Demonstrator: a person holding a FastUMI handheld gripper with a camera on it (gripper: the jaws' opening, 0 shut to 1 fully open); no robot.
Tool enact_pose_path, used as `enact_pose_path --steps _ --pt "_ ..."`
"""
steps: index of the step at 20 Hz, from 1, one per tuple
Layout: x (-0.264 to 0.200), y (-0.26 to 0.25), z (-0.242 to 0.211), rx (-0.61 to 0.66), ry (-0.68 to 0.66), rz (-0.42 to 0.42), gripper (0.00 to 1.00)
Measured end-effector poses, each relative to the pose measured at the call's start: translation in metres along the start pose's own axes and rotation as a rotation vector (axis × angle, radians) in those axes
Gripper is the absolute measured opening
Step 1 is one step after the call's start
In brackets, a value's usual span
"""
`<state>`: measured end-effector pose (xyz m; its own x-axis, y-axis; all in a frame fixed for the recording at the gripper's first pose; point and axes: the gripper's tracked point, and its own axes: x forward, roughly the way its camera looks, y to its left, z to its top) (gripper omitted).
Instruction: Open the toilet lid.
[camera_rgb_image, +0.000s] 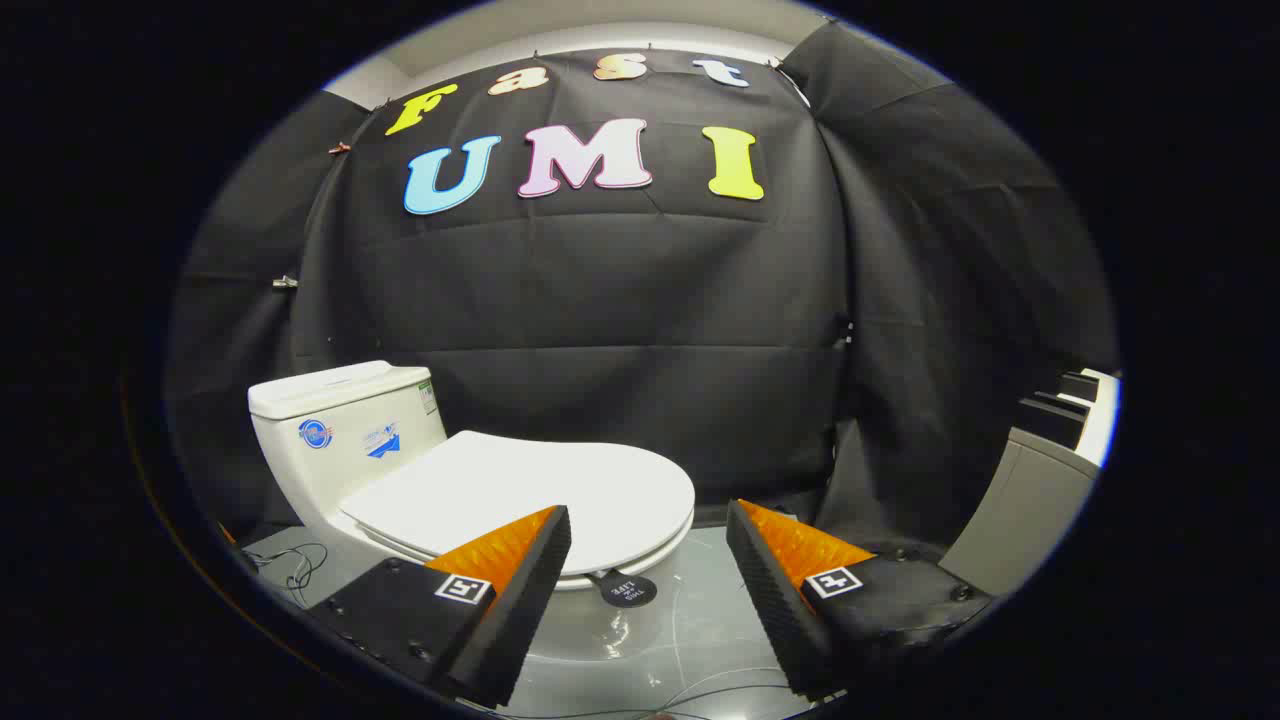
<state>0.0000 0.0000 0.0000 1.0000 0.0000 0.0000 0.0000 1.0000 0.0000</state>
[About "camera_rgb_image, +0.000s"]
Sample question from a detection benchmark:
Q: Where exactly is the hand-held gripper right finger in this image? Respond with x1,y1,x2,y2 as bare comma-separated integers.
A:
726,499,993,699

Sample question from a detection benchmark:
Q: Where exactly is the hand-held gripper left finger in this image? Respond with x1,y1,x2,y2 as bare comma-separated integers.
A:
308,505,573,708

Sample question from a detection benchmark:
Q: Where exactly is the white toilet lid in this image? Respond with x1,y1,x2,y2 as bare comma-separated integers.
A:
338,430,697,577

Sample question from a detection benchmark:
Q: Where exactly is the white ceramic toilet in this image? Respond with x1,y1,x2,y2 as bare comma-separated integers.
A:
247,360,693,593

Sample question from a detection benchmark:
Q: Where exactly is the round black hanging tag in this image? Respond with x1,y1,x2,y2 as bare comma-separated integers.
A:
588,568,659,610

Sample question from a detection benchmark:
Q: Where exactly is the grey cabinet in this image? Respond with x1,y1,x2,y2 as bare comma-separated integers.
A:
938,372,1105,598

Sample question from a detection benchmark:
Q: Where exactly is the black backdrop cloth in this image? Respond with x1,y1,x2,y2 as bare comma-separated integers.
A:
165,20,1119,561

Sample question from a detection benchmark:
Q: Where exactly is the black floor cable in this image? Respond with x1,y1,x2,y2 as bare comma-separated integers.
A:
243,542,330,607

